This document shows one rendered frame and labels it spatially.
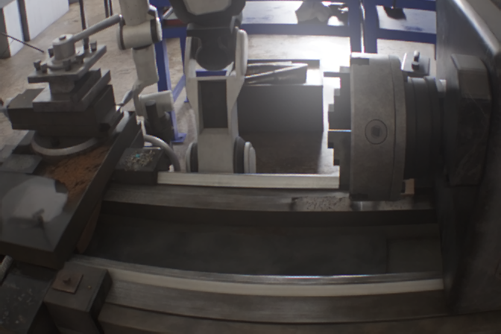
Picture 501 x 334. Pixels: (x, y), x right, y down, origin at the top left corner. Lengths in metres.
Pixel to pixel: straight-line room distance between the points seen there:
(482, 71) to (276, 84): 2.36
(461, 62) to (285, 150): 2.31
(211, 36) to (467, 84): 1.05
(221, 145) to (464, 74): 1.10
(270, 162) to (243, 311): 1.95
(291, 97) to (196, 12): 1.56
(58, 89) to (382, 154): 0.79
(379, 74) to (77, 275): 0.65
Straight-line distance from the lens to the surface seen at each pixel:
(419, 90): 0.90
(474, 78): 0.69
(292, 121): 3.07
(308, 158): 2.88
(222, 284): 1.00
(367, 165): 0.84
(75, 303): 0.99
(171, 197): 1.25
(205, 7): 1.52
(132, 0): 1.57
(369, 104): 0.83
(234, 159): 1.66
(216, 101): 1.68
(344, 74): 0.88
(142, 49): 1.65
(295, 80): 3.05
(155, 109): 1.70
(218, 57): 1.64
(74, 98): 1.21
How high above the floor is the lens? 1.56
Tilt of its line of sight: 31 degrees down
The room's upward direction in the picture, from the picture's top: 6 degrees counter-clockwise
